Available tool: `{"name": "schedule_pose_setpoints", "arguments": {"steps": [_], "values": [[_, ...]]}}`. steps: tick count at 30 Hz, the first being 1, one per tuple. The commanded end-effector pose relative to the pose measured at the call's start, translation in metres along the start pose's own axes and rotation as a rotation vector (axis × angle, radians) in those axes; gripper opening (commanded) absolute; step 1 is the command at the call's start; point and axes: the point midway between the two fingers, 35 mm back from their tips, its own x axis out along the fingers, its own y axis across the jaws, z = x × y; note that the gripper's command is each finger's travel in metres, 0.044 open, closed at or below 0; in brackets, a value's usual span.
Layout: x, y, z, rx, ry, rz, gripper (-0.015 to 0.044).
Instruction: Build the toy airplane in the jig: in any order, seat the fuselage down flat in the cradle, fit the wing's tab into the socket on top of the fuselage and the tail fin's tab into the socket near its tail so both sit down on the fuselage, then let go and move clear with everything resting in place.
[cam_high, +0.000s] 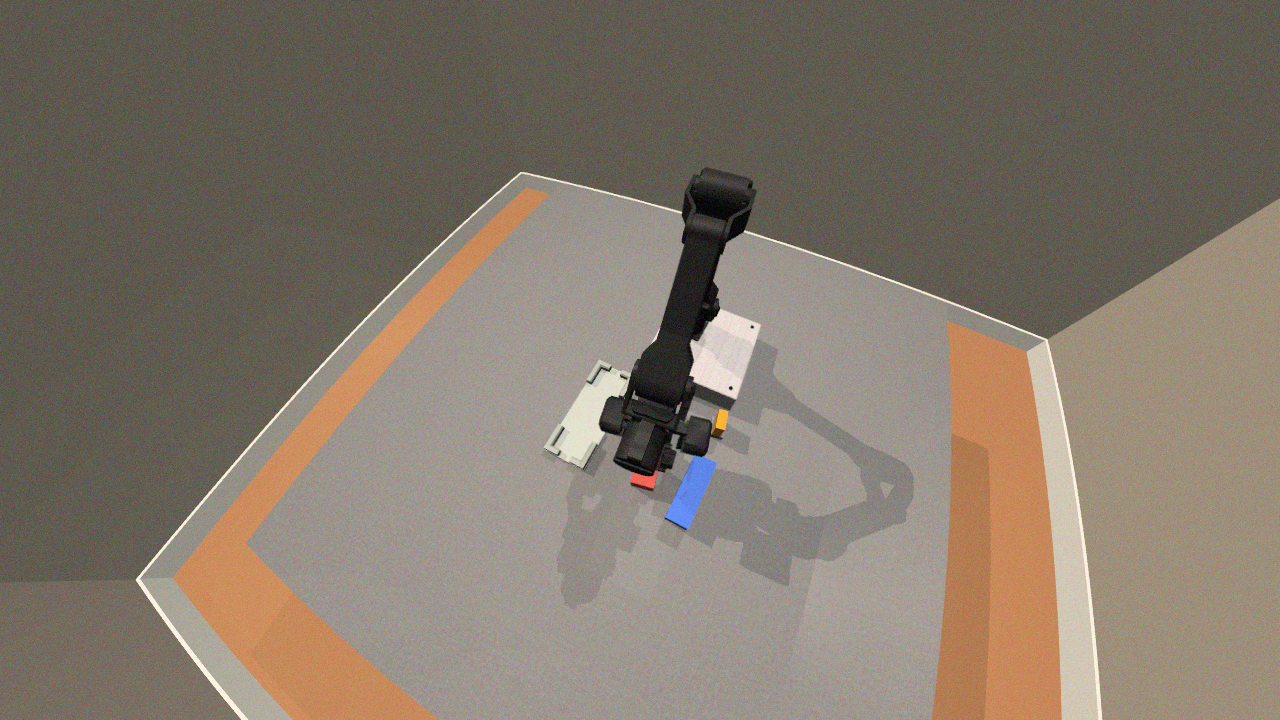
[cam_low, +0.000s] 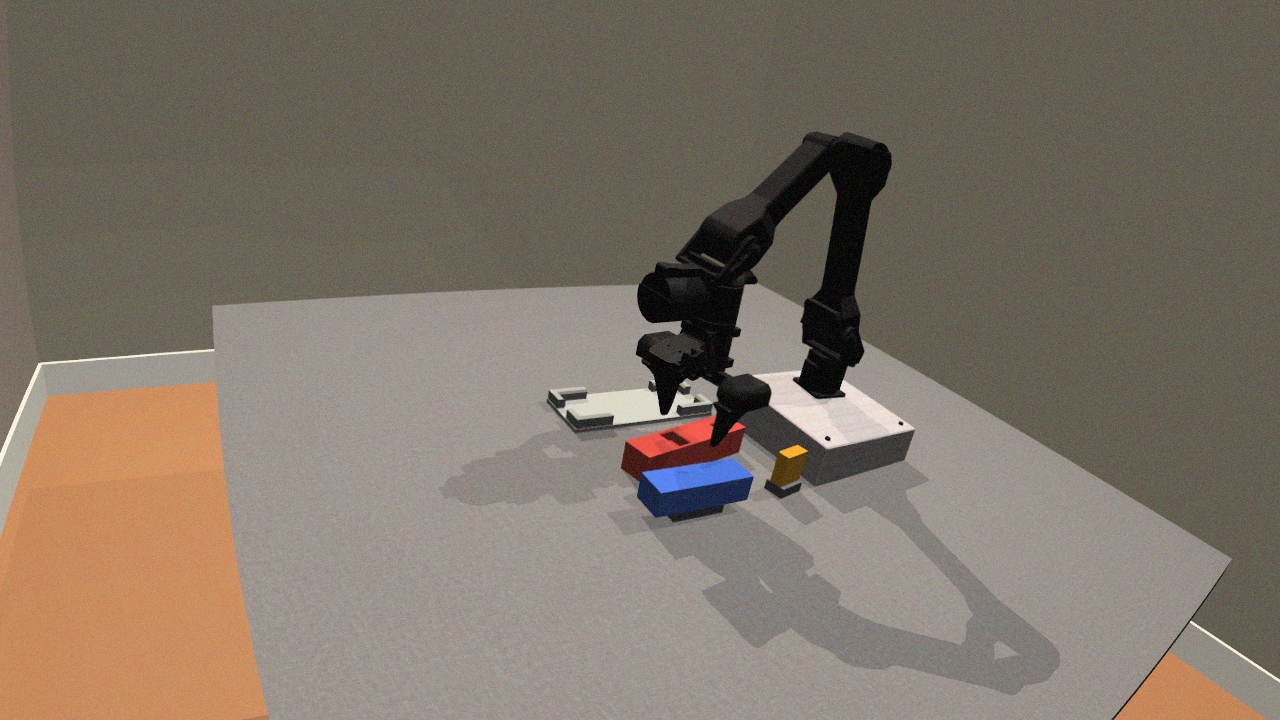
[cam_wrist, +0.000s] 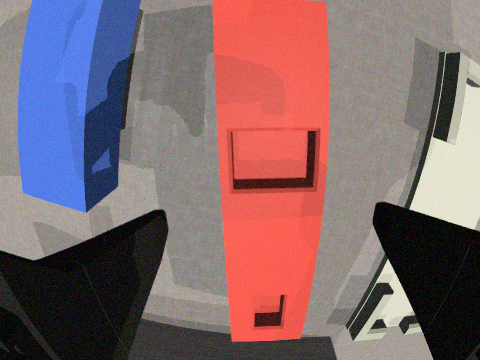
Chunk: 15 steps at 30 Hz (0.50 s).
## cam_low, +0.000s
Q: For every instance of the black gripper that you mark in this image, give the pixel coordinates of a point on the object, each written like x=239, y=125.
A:
x=736, y=395

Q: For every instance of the yellow rectangular block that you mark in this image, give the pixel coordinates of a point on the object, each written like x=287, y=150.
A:
x=788, y=466

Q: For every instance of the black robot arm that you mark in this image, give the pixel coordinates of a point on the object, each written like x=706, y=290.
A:
x=739, y=234

